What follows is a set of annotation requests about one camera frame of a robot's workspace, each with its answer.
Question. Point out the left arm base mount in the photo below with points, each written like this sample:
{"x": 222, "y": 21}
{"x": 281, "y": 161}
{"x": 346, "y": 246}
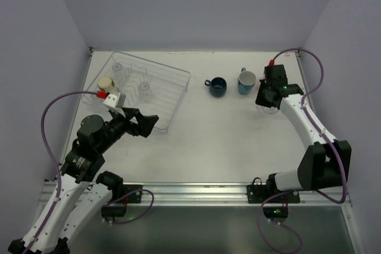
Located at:
{"x": 126, "y": 193}

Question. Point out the left black controller box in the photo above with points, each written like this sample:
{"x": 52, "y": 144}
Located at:
{"x": 113, "y": 211}

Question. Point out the white wire dish rack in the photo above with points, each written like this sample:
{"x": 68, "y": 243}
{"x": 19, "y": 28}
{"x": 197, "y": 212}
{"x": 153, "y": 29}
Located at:
{"x": 168, "y": 85}

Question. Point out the cream ceramic cup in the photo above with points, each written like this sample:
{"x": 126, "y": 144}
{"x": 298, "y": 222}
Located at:
{"x": 107, "y": 86}

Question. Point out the tall clear glass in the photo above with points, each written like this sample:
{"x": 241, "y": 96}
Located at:
{"x": 267, "y": 110}

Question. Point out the light blue flower mug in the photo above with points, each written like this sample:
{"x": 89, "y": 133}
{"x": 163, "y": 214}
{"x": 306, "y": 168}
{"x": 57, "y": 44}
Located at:
{"x": 246, "y": 81}

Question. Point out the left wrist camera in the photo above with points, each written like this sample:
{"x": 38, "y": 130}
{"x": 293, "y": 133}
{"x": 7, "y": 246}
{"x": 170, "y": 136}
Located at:
{"x": 115, "y": 102}

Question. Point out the black controller box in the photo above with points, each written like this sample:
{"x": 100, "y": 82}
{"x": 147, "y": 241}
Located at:
{"x": 113, "y": 211}
{"x": 277, "y": 214}

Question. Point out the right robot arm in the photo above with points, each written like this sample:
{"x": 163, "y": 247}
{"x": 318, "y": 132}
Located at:
{"x": 326, "y": 159}

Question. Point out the small clear glass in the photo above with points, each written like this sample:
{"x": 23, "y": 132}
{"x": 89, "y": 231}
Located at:
{"x": 145, "y": 92}

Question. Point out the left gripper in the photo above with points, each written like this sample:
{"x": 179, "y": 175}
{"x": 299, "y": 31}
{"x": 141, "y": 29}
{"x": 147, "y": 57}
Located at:
{"x": 133, "y": 122}

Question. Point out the dark blue cup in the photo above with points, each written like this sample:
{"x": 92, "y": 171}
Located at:
{"x": 217, "y": 86}

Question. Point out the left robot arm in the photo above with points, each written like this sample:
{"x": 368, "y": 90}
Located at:
{"x": 82, "y": 190}

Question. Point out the right black controller box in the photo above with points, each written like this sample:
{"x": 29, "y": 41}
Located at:
{"x": 277, "y": 214}

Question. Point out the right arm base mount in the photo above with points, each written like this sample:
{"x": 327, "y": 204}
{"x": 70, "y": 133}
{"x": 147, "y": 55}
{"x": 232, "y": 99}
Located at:
{"x": 259, "y": 191}

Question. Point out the aluminium mounting rail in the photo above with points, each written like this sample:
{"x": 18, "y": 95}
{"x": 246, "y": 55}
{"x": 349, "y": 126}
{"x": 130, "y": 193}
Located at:
{"x": 206, "y": 194}

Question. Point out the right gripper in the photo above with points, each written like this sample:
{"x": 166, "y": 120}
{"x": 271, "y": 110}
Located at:
{"x": 268, "y": 96}

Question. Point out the clear glass at rack corner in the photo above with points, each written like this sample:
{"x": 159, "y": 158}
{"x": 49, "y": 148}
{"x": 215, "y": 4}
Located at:
{"x": 117, "y": 73}

